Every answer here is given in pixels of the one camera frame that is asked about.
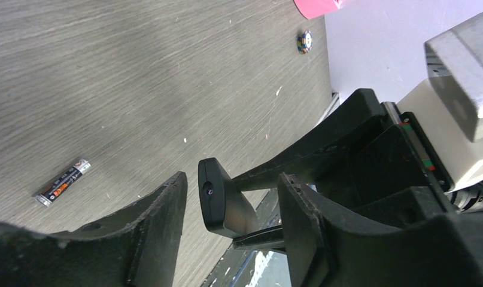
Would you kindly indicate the black battery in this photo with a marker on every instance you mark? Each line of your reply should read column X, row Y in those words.
column 63, row 182

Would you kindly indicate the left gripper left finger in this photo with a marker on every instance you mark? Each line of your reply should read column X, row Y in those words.
column 136, row 245

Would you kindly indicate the pink metronome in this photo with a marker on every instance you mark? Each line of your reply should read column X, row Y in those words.
column 311, row 9

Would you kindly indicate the small patterned ball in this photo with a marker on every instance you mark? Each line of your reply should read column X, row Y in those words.
column 304, row 42

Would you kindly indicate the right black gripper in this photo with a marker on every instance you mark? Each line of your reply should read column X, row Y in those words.
column 395, row 168

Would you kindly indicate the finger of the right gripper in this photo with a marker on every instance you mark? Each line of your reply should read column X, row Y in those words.
column 268, row 239

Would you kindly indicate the black remote control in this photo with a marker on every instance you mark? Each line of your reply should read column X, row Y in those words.
column 225, row 210

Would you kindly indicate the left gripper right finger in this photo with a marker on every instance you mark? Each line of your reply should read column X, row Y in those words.
column 330, row 245

